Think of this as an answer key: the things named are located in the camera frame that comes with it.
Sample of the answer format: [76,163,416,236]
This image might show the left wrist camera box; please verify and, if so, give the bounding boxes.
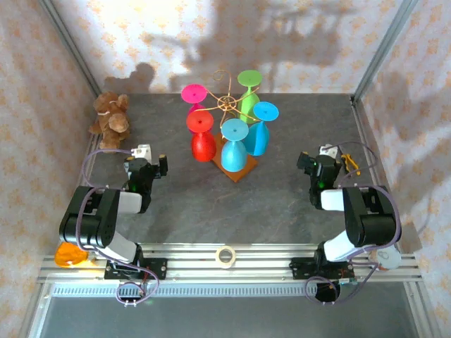
[130,143,152,163]

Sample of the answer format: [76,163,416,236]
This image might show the slotted grey cable duct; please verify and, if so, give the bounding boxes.
[49,283,409,297]

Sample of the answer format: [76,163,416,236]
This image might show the yellow handled pliers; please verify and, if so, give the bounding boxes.
[340,153,362,177]

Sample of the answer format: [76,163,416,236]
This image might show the aluminium frame post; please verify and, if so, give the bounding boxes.
[352,0,420,103]
[38,0,104,96]

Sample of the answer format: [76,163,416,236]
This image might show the light blue wine glass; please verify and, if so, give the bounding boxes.
[220,118,249,173]

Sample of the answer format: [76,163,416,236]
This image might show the red wine glass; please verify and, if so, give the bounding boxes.
[186,110,217,163]

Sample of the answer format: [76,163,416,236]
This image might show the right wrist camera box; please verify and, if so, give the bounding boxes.
[319,143,342,159]

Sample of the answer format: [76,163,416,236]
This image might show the aluminium mounting rail frame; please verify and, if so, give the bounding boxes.
[37,242,424,284]

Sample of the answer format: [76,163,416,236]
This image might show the green wine glass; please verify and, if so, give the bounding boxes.
[236,70,264,125]

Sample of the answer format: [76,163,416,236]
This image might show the gold wire wine glass rack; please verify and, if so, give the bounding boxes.
[192,70,262,183]

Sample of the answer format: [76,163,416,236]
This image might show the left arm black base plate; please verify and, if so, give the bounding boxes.
[104,258,168,282]

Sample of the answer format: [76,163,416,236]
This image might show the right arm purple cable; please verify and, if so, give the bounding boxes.
[304,140,402,307]

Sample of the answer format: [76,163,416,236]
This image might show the brown teddy bear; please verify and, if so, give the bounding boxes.
[87,91,131,151]

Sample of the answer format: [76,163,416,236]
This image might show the pink wine glass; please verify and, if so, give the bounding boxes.
[180,83,209,134]

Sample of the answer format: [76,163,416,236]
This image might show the darker blue wine glass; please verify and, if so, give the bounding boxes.
[242,101,280,157]

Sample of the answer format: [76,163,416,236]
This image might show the metal tin can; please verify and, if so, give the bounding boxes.
[368,246,402,272]

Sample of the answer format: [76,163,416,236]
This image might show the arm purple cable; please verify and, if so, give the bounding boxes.
[304,140,402,307]
[75,147,160,308]

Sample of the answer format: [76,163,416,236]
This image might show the orange plastic object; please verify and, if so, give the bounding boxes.
[54,242,89,268]

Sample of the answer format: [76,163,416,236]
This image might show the masking tape roll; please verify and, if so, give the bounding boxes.
[215,245,236,270]

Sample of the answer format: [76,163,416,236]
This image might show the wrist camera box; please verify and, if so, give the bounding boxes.
[130,143,152,163]
[319,143,342,159]

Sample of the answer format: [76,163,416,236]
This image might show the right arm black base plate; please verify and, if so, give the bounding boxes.
[290,256,357,282]

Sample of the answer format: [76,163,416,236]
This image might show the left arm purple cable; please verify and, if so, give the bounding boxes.
[75,147,160,308]

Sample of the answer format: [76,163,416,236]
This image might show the aluminium table edge rail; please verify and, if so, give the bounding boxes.
[65,93,105,247]
[350,94,402,254]

